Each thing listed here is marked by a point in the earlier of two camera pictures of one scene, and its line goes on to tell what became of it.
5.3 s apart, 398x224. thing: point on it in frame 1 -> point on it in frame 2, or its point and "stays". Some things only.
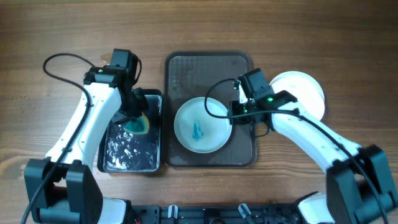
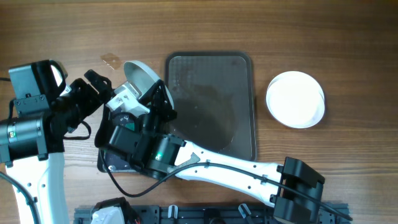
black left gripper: x=142 y=106 -> x=94 y=99
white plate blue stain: x=197 y=129 -> x=142 y=78
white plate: x=310 y=95 stays
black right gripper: x=234 y=108 -> x=161 y=104
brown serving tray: x=188 y=75 stays
